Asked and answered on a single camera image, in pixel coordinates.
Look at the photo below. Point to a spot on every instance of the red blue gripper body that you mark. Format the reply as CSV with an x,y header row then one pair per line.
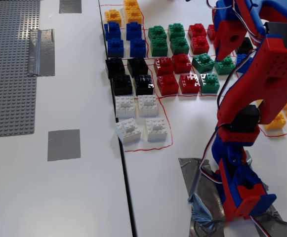
x,y
228,42

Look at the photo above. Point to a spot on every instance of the red blue gripper finger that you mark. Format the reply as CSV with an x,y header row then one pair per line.
x,y
223,50

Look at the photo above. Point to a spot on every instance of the red blue robot arm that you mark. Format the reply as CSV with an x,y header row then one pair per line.
x,y
276,74

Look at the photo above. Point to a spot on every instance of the green brick block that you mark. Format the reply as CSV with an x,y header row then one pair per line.
x,y
159,47
158,32
179,46
176,30
203,63
210,83
223,65

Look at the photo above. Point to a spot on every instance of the red brick block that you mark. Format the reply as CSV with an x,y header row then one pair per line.
x,y
189,83
210,31
181,64
200,45
168,84
163,66
197,30

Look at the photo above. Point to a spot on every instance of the black brick block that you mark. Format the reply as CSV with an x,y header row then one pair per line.
x,y
122,85
114,67
137,66
244,46
144,85

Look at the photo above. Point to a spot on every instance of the blue brick block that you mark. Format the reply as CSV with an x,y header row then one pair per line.
x,y
114,30
134,30
241,63
115,47
137,48

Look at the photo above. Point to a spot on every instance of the white brick block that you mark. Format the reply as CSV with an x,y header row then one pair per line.
x,y
156,129
125,106
148,105
128,131

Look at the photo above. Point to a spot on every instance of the grey tape square marker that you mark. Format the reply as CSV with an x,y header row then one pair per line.
x,y
64,145

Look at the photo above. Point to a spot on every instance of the crumpled grey duct tape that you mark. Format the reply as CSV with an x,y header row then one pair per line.
x,y
202,192

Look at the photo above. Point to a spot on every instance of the grey duct tape strip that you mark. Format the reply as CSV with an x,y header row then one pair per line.
x,y
42,51

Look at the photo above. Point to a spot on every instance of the grey studded base plate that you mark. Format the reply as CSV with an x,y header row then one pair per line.
x,y
7,61

